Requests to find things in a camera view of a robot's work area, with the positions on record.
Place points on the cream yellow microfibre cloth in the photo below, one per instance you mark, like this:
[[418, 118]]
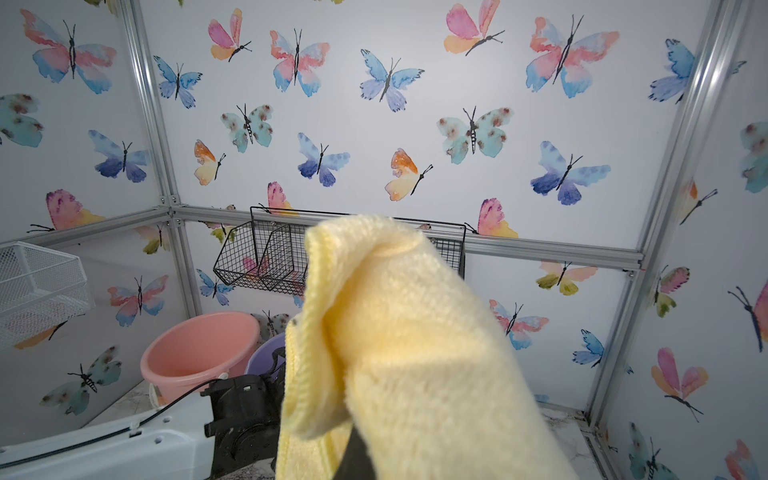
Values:
[[392, 345]]

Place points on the black wire wall basket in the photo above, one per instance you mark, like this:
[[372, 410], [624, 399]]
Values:
[[268, 253]]

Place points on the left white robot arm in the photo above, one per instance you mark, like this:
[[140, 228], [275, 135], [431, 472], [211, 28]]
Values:
[[169, 443]]

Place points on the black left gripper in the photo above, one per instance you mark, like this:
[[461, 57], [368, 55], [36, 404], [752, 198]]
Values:
[[246, 416]]

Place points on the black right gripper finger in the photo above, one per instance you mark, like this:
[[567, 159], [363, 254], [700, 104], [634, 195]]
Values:
[[356, 463]]

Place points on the pink plastic bucket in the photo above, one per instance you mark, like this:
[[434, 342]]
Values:
[[202, 348]]

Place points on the purple plastic bucket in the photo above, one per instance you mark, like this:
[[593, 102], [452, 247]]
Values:
[[268, 361]]

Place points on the white mesh wall basket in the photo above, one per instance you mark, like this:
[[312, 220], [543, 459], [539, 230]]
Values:
[[41, 289]]

